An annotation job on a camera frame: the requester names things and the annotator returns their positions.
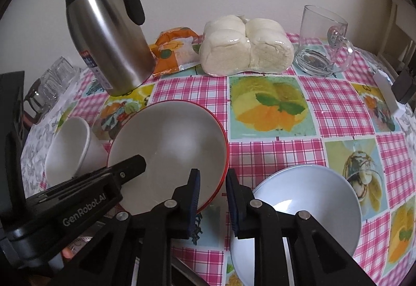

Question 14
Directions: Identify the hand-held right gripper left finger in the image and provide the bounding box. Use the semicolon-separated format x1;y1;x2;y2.
49;168;201;286

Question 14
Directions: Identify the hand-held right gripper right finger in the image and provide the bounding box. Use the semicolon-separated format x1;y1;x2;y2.
226;168;374;286

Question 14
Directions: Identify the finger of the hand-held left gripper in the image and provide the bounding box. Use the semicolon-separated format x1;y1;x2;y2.
83;155;147;188

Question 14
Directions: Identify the red rimmed bowl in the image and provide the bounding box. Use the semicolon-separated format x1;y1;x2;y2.
107;100;230;216

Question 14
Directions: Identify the white cup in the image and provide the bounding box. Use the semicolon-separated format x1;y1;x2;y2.
45;116;109;189

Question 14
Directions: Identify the light blue bowl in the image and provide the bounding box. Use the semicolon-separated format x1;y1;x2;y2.
230;164;362;286

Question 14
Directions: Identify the pink checked tablecloth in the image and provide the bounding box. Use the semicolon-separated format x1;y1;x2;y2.
55;33;416;286

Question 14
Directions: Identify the clear drinking glass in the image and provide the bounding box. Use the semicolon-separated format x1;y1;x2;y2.
34;69;61;105
50;56;80;93

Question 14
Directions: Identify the orange snack packet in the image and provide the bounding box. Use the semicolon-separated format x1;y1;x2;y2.
149;27;204;79

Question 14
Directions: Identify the steel thermos jug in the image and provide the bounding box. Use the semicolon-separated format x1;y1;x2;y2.
59;0;156;96

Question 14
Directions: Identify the bag of white buns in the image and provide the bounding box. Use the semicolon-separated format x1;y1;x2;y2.
199;14;295;76

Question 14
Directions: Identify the clear glass mug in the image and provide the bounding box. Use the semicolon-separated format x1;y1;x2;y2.
294;5;355;77

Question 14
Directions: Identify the white power adapter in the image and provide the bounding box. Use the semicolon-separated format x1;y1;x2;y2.
373;71;407;117

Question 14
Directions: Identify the black power adapter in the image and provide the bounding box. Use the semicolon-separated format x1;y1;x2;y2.
392;70;416;105

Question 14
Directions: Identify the white chair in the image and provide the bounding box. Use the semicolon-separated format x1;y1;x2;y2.
377;0;416;72

